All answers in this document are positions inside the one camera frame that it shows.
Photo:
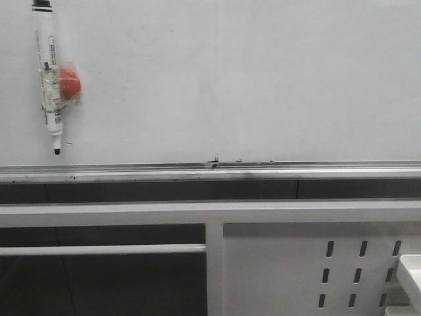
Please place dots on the white whiteboard with aluminium frame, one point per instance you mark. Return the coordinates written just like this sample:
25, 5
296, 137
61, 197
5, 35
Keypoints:
174, 90

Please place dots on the white plastic bin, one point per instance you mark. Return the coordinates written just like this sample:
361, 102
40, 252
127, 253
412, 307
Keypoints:
408, 275

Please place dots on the white whiteboard marker with magnet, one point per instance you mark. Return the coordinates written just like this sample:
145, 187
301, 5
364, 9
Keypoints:
60, 84

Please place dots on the white metal rack frame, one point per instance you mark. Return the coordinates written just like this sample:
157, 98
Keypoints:
227, 258

